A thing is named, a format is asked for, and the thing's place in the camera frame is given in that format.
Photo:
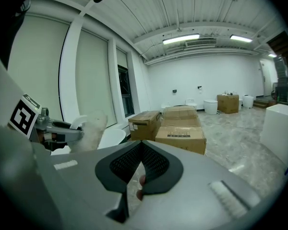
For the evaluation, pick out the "brown wooden steps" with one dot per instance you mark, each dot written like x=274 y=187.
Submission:
x=264 y=103

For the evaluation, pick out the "cardboard box with black label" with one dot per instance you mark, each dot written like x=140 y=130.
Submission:
x=182 y=141

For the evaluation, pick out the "long ceiling tube light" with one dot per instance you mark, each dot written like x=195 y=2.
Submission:
x=181 y=39

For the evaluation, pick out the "white rectangular tub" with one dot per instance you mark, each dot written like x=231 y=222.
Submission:
x=280 y=128

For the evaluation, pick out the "white door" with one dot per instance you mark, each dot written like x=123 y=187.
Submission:
x=266 y=80

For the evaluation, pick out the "wall toilet paper holder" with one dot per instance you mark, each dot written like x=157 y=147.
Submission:
x=200 y=89

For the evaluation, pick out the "white toilet with tank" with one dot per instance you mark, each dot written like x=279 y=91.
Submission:
x=191 y=103

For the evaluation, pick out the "ceiling air vent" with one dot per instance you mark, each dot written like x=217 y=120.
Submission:
x=200 y=43

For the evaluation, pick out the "tape-wrapped cardboard box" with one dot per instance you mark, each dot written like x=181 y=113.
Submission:
x=181 y=116

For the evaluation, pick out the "small ceiling light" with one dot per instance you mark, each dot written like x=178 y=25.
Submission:
x=272 y=55

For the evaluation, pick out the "white fluffy cleaning cloth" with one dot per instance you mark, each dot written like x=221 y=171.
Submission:
x=93 y=130

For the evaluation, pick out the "wide beige roller blind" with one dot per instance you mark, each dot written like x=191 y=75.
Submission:
x=38 y=75

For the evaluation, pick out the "dark window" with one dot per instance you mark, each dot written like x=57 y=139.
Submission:
x=124 y=90

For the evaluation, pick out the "person's left hand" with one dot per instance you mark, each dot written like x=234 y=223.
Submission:
x=48 y=136

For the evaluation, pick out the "narrow beige roller blind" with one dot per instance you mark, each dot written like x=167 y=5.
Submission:
x=94 y=80

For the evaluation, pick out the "white tankless toilet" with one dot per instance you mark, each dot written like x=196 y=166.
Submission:
x=210 y=106

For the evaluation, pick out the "cluttered equipment rack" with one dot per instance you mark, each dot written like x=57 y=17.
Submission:
x=286 y=87

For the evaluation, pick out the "small white toilet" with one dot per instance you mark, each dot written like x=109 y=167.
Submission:
x=247 y=102

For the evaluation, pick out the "person's right hand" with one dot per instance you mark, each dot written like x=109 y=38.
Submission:
x=141 y=181

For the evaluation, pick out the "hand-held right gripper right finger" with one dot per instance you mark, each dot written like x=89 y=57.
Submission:
x=189 y=195

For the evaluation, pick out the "short ceiling tube light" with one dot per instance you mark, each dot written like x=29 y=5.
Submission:
x=241 y=38

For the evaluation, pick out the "small cardboard box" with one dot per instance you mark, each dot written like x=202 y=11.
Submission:
x=228 y=104

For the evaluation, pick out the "cardboard box with white labels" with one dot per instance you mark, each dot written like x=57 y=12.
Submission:
x=144 y=126

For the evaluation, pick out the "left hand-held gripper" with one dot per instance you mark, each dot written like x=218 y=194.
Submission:
x=22 y=115

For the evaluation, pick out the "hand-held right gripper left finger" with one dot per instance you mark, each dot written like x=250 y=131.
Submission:
x=86 y=181

